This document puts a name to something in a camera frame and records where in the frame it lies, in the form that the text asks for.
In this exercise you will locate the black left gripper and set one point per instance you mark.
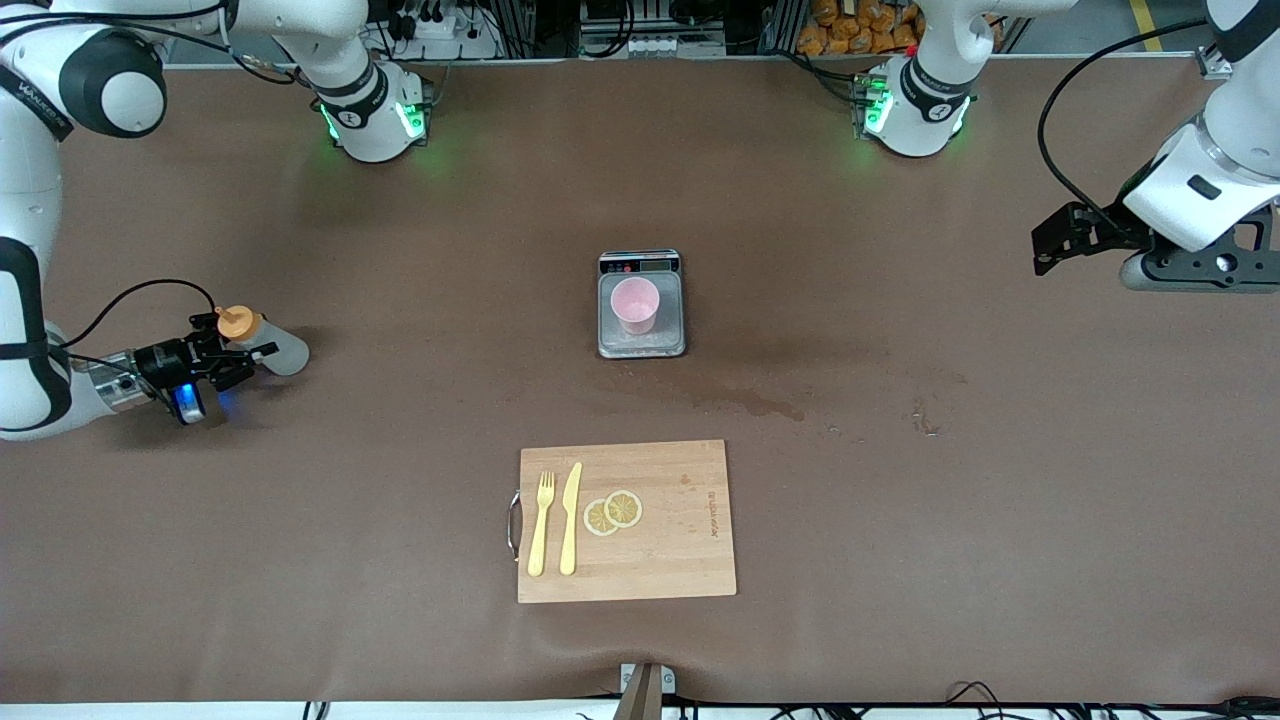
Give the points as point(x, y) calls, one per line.
point(1106, 233)

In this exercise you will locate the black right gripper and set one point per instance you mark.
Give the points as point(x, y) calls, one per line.
point(160, 359)

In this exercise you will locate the translucent squeeze bottle orange cap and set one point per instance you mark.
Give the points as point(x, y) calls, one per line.
point(285, 352)

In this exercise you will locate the pink plastic cup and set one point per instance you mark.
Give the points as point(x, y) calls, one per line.
point(635, 305)

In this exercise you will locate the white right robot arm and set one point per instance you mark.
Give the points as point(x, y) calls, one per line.
point(20, 170)

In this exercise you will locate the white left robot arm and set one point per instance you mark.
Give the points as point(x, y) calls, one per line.
point(920, 110)

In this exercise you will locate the brown table cover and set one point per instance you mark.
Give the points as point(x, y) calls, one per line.
point(300, 550)

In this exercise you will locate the orange snack packets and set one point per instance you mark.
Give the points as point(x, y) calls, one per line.
point(850, 35)

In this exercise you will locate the yellow plastic fork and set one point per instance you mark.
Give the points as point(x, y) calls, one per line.
point(540, 530)

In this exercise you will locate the white power strip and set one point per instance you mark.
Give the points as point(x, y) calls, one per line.
point(440, 30)

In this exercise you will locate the yellow plastic knife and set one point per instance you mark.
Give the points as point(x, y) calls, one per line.
point(570, 530)

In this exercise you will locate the dried lemon slice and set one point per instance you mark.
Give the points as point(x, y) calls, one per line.
point(625, 508)
point(597, 520)

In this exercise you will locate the grey digital kitchen scale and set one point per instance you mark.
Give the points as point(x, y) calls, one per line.
point(640, 345)

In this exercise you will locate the wooden cutting board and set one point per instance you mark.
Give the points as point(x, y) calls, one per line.
point(670, 540)

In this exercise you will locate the aluminium frame profile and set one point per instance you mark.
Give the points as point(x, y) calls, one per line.
point(1213, 65)

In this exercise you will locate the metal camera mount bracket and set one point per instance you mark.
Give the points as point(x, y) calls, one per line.
point(645, 695)

